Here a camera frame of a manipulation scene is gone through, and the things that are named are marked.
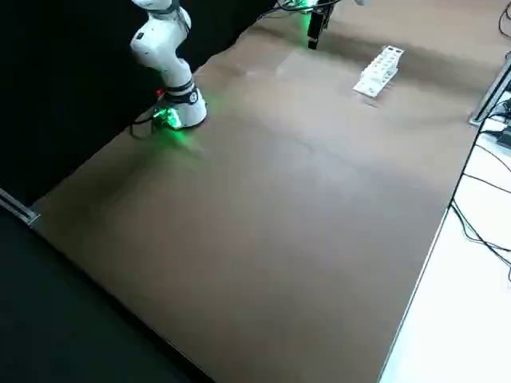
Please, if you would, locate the white test tube rack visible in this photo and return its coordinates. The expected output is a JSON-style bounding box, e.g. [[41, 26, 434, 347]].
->
[[353, 45, 405, 98]]

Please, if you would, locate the black base cable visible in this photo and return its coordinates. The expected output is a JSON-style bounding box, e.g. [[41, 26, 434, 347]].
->
[[257, 0, 320, 20], [130, 110, 161, 139]]

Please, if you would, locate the black table cable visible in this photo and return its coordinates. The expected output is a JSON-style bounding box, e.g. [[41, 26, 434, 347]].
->
[[450, 101, 511, 290], [477, 139, 511, 188], [497, 7, 511, 41]]

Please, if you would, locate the aluminium frame profile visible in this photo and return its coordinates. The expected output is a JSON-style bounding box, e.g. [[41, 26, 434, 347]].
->
[[0, 187, 41, 227], [469, 55, 511, 127]]

